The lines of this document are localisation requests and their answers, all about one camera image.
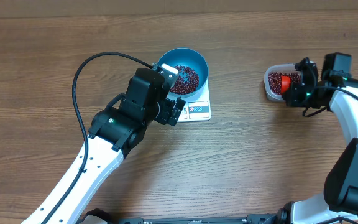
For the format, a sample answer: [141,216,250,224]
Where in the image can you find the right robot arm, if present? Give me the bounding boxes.
[265,52,358,223]

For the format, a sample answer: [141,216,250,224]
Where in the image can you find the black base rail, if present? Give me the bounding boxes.
[76,208,291,224]

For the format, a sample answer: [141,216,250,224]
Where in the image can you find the blue plastic bowl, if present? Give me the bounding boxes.
[158,48,209,97]

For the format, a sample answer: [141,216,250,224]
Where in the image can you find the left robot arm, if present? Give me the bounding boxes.
[25,64,185,223]

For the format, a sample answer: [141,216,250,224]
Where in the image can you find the white digital kitchen scale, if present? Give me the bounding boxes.
[178,80,211,123]

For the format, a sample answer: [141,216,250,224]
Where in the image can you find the red beans in bowl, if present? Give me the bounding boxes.
[170,65,200,95]

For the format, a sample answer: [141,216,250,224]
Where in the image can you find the clear plastic container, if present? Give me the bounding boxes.
[264,63,303,102]

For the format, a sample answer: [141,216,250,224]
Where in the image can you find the red scoop with blue handle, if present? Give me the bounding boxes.
[280,75,291,95]

